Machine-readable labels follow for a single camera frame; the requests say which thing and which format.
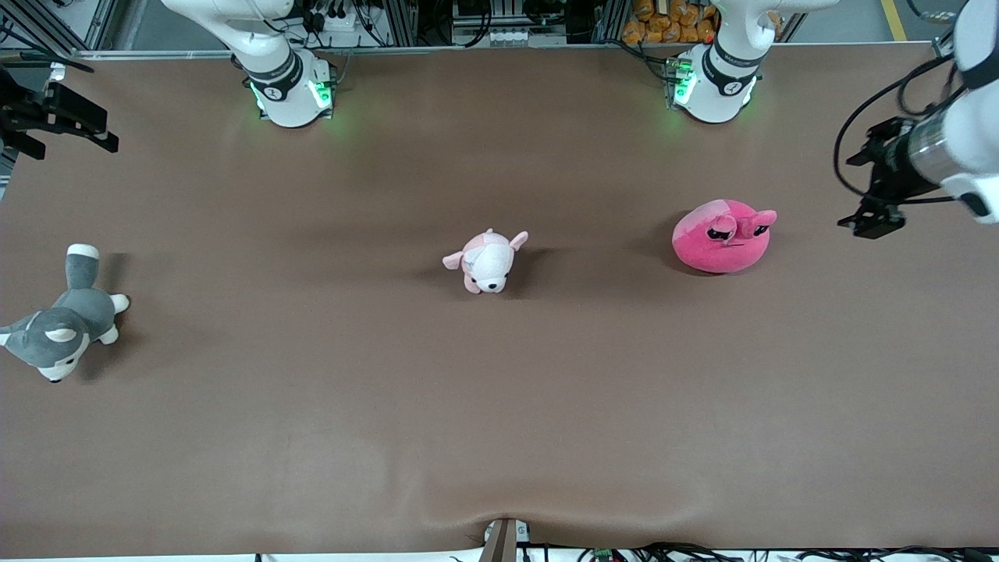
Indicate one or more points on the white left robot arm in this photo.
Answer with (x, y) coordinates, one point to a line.
(722, 86)

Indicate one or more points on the brown table mat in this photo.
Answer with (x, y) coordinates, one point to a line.
(499, 390)

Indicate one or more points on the aluminium frame post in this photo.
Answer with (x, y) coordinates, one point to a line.
(47, 23)

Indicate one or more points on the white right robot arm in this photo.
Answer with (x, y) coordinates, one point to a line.
(281, 94)

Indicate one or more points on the hot pink round plush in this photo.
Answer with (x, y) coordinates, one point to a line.
(718, 250)

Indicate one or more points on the orange bags heap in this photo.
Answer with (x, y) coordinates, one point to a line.
(655, 23)

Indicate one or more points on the white power strip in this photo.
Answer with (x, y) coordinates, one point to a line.
(339, 19)

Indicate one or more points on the silver table edge rail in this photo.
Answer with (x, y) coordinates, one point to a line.
(507, 48)

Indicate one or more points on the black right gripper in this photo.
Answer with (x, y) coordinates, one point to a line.
(27, 115)

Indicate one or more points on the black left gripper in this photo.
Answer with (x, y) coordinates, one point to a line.
(889, 173)

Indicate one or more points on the white terminal block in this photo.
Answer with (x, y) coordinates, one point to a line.
(511, 37)

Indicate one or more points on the pale pink dog plush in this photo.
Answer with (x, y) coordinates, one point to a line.
(488, 261)

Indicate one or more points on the metal table edge bracket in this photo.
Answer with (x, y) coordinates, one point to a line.
(503, 542)

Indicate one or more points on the grey husky plush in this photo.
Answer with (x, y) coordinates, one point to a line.
(74, 312)

